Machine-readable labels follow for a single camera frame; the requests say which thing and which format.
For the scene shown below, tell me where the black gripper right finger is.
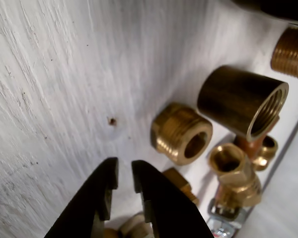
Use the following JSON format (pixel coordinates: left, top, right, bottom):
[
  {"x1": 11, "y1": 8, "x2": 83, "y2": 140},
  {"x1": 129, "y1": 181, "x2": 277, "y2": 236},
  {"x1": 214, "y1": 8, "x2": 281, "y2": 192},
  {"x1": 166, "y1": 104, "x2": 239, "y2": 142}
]
[{"x1": 131, "y1": 160, "x2": 214, "y2": 238}]

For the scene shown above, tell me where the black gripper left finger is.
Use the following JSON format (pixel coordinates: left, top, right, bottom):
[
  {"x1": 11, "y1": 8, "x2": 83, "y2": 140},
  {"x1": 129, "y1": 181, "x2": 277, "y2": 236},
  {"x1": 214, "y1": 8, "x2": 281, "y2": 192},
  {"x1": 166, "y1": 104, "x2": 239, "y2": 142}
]
[{"x1": 43, "y1": 157, "x2": 119, "y2": 238}]

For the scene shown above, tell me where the brass ball valve red handle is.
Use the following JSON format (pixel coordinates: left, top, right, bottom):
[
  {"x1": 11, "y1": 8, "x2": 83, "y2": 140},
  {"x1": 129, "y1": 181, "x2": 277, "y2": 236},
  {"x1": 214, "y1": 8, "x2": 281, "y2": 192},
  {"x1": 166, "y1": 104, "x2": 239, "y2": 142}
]
[{"x1": 206, "y1": 143, "x2": 264, "y2": 238}]

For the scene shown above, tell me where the small nickel hex nipple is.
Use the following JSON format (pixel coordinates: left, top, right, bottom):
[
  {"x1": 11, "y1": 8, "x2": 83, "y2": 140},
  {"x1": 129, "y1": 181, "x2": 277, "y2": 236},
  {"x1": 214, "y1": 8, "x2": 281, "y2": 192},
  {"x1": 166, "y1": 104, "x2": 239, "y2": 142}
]
[{"x1": 161, "y1": 167, "x2": 200, "y2": 205}]

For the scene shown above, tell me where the small brass threaded nipple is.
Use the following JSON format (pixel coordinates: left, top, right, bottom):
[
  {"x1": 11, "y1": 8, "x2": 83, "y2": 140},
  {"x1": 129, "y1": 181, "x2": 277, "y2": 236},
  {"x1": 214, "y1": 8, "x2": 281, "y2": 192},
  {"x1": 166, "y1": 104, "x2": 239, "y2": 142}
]
[{"x1": 116, "y1": 214, "x2": 151, "y2": 238}]

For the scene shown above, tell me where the brass hex fitting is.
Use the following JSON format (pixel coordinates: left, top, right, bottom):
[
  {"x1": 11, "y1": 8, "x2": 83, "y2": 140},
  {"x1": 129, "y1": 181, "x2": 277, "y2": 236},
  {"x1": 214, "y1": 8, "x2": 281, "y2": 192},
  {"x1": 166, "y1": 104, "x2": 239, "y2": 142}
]
[{"x1": 150, "y1": 102, "x2": 214, "y2": 166}]

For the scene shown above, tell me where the copper pipe piece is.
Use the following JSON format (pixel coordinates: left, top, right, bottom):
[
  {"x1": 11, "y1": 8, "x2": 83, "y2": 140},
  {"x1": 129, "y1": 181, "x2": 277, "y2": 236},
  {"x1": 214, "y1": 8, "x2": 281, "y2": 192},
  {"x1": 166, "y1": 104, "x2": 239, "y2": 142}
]
[{"x1": 234, "y1": 115, "x2": 281, "y2": 164}]

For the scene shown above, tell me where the brass hex nipple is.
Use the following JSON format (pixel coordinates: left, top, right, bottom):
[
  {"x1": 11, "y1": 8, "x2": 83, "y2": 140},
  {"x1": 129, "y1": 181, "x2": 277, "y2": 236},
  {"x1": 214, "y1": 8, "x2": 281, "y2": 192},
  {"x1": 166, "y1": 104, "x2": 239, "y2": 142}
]
[{"x1": 253, "y1": 135, "x2": 279, "y2": 172}]

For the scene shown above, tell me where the white wooden board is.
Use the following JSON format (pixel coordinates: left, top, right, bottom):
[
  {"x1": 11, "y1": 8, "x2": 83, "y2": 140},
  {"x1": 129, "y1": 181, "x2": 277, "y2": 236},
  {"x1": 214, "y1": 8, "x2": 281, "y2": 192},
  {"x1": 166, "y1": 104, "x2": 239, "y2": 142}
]
[{"x1": 0, "y1": 0, "x2": 298, "y2": 238}]

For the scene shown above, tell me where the dark brass coupling sleeve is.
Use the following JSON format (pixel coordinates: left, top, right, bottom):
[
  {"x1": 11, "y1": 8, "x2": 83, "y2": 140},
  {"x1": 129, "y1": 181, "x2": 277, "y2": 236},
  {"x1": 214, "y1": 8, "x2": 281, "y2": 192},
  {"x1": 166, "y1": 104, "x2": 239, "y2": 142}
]
[{"x1": 197, "y1": 65, "x2": 290, "y2": 142}]

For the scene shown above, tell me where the brass threaded sleeve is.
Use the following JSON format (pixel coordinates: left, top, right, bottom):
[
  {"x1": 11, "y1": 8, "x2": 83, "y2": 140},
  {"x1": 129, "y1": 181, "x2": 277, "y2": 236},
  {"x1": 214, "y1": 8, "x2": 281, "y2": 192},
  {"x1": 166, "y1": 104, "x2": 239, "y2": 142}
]
[{"x1": 270, "y1": 24, "x2": 298, "y2": 81}]

